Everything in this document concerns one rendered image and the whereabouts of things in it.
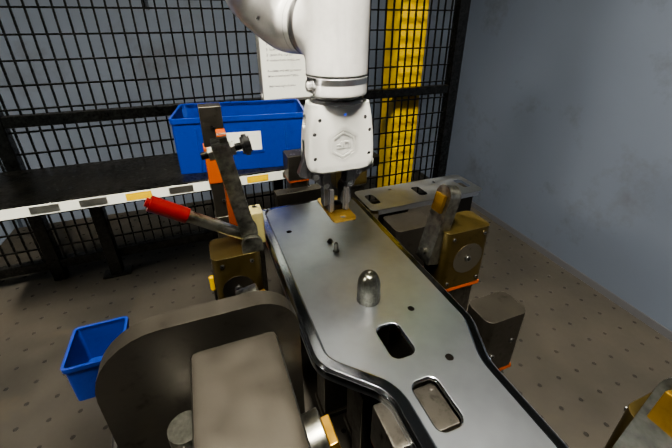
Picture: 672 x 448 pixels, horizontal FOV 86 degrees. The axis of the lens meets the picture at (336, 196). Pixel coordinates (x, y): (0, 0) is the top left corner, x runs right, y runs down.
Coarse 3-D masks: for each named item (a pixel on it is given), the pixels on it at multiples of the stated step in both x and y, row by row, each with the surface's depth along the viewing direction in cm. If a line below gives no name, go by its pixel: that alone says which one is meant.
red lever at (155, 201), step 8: (152, 200) 46; (160, 200) 47; (152, 208) 46; (160, 208) 47; (168, 208) 47; (176, 208) 48; (184, 208) 48; (168, 216) 47; (176, 216) 48; (184, 216) 48; (192, 216) 49; (200, 216) 50; (208, 216) 51; (200, 224) 50; (208, 224) 50; (216, 224) 51; (224, 224) 52; (232, 224) 53; (224, 232) 52; (232, 232) 52
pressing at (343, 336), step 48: (288, 240) 64; (336, 240) 64; (384, 240) 64; (288, 288) 52; (336, 288) 53; (384, 288) 53; (432, 288) 53; (336, 336) 45; (432, 336) 45; (480, 336) 46; (384, 384) 39; (480, 384) 39; (432, 432) 35; (480, 432) 35; (528, 432) 35
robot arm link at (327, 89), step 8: (312, 80) 47; (320, 80) 46; (328, 80) 45; (336, 80) 45; (344, 80) 45; (352, 80) 46; (360, 80) 46; (312, 88) 47; (320, 88) 46; (328, 88) 46; (336, 88) 46; (344, 88) 46; (352, 88) 46; (360, 88) 47; (320, 96) 46; (328, 96) 46; (336, 96) 46; (344, 96) 46; (352, 96) 46
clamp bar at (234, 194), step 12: (216, 144) 45; (228, 144) 46; (240, 144) 48; (204, 156) 46; (216, 156) 46; (228, 156) 46; (228, 168) 47; (228, 180) 48; (228, 192) 48; (240, 192) 49; (240, 204) 50; (240, 216) 50; (240, 228) 51; (252, 228) 52
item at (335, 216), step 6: (318, 198) 61; (336, 198) 61; (336, 204) 57; (324, 210) 58; (336, 210) 57; (342, 210) 57; (348, 210) 57; (330, 216) 55; (336, 216) 55; (348, 216) 55; (354, 216) 55; (336, 222) 54
